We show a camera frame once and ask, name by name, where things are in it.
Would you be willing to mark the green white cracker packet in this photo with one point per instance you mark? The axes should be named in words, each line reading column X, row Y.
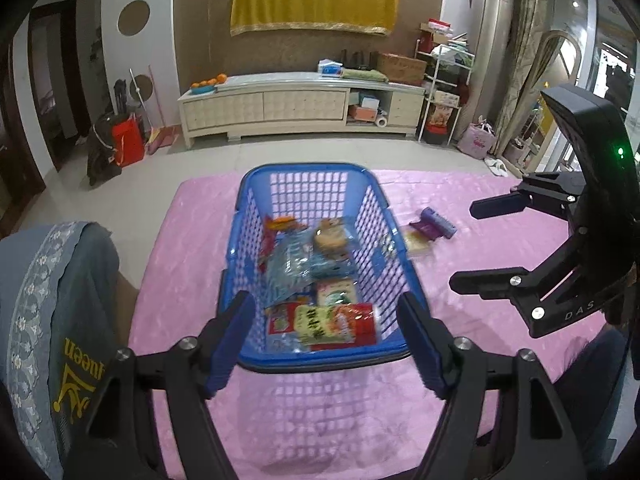
column 332, row 291

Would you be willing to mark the blue plate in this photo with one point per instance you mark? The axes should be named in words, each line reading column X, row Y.
column 202, row 89

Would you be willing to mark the broom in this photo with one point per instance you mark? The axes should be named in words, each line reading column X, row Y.
column 150, row 120

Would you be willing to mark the pink quilted mat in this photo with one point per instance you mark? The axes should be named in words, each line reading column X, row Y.
column 175, row 260

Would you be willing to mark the red foil snack packet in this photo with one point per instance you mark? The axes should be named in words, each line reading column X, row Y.
column 281, row 319

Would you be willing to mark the red green snack bag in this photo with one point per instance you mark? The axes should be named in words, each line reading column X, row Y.
column 335, row 322

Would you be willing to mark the dark wooden door frame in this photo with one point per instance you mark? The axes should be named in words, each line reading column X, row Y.
column 35, row 85

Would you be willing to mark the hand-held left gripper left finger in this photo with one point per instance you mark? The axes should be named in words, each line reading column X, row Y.
column 227, row 345

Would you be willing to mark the orange box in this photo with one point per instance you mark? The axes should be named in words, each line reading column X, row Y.
column 364, row 113

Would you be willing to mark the orange snack packet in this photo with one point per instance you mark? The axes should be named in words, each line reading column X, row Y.
column 285, row 223

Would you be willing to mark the white metal rack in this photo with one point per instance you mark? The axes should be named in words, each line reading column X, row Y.
column 450, row 57

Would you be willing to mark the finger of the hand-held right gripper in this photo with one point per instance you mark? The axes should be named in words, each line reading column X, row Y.
column 500, row 205
column 485, row 281

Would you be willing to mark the white arched frame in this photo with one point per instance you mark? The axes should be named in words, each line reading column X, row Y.
column 545, row 45

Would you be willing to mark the pale yellow wafer packet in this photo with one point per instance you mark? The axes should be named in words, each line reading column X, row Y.
column 417, row 247

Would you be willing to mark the blue plastic basket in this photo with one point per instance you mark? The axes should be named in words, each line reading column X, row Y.
column 325, row 358

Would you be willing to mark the green cloth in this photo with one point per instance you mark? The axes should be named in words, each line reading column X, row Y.
column 362, row 75

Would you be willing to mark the black bag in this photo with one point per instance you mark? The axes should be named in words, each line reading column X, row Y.
column 102, row 155

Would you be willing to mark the printed snack bag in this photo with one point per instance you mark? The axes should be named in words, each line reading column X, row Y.
column 442, row 116

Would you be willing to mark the light blue box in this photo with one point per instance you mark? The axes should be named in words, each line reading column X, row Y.
column 369, row 102

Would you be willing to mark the white paper roll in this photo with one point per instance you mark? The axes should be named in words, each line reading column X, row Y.
column 382, row 121

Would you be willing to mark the cardboard box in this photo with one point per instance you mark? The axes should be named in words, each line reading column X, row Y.
column 402, row 67

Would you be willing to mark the person's right forearm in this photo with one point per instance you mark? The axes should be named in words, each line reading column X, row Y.
column 600, row 400

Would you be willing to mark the cream tv cabinet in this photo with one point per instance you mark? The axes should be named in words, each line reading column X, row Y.
column 280, row 107

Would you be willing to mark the white slippers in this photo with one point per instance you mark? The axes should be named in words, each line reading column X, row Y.
column 495, row 166

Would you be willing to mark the blue tissue box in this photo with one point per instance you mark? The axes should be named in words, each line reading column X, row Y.
column 330, row 67

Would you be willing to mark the pink bag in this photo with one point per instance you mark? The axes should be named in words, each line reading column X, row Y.
column 476, row 141

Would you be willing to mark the standing air conditioner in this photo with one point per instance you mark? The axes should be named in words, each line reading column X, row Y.
column 492, row 35

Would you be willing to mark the patterned curtain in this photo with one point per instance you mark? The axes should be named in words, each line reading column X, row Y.
column 525, row 50

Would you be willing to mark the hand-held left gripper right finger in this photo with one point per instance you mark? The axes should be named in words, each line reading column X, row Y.
column 425, row 350

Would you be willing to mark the blue purple pack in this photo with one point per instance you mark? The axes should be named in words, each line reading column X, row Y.
column 441, row 221

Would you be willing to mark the light blue bun packet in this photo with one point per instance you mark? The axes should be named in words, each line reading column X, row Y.
column 300, row 260

